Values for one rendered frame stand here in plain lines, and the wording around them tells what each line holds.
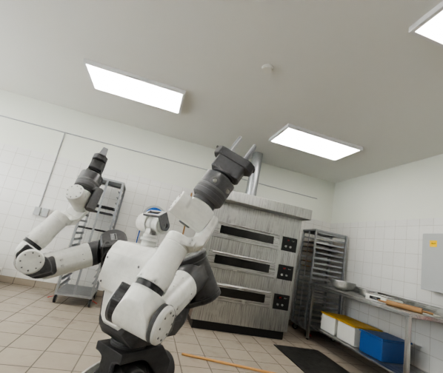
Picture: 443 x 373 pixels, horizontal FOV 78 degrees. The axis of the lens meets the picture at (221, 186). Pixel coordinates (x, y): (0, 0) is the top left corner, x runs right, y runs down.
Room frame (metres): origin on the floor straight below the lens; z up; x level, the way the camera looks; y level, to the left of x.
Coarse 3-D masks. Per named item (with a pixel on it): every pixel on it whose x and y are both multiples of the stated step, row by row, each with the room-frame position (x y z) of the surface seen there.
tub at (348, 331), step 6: (342, 324) 4.20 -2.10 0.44; (348, 324) 4.07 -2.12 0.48; (354, 324) 4.09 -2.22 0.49; (360, 324) 4.19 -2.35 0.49; (366, 324) 4.29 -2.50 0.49; (342, 330) 4.18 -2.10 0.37; (348, 330) 4.07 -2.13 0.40; (354, 330) 3.97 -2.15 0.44; (372, 330) 4.00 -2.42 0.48; (378, 330) 4.02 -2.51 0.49; (342, 336) 4.17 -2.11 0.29; (348, 336) 4.06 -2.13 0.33; (354, 336) 3.96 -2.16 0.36; (348, 342) 4.05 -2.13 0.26; (354, 342) 3.96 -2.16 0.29
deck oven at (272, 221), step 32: (224, 224) 4.18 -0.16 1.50; (256, 224) 4.32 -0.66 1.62; (288, 224) 4.43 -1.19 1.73; (224, 256) 4.20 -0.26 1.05; (256, 256) 4.34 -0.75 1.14; (288, 256) 4.45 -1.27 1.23; (224, 288) 4.22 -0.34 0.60; (256, 288) 4.35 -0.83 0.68; (288, 288) 4.46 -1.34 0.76; (192, 320) 4.24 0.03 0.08; (224, 320) 4.27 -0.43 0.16; (256, 320) 4.37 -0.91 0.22; (288, 320) 4.48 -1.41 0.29
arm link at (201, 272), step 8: (192, 264) 0.83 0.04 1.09; (200, 264) 0.84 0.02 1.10; (208, 264) 0.86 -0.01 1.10; (192, 272) 0.79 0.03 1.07; (200, 272) 0.82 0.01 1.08; (208, 272) 0.86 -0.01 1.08; (200, 280) 0.81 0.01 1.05; (208, 280) 0.85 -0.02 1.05; (200, 288) 0.82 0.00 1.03; (208, 288) 0.85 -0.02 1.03; (216, 288) 0.88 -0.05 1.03; (200, 296) 0.85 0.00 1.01; (208, 296) 0.85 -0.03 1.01
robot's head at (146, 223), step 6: (138, 216) 1.01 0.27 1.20; (144, 216) 0.99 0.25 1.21; (138, 222) 1.00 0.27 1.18; (144, 222) 0.98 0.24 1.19; (150, 222) 0.97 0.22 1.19; (138, 228) 1.01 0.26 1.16; (144, 228) 0.98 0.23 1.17; (150, 228) 0.97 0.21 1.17; (144, 234) 0.98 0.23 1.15; (156, 234) 1.00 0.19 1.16; (156, 240) 0.98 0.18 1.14
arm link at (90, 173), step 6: (96, 156) 1.08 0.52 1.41; (102, 156) 1.09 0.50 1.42; (90, 162) 1.09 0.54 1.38; (96, 162) 1.09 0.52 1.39; (102, 162) 1.10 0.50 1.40; (90, 168) 1.09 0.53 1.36; (96, 168) 1.09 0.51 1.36; (102, 168) 1.10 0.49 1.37; (84, 174) 1.06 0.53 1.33; (90, 174) 1.07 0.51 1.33; (96, 174) 1.08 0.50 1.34; (96, 180) 1.08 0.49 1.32; (102, 180) 1.12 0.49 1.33
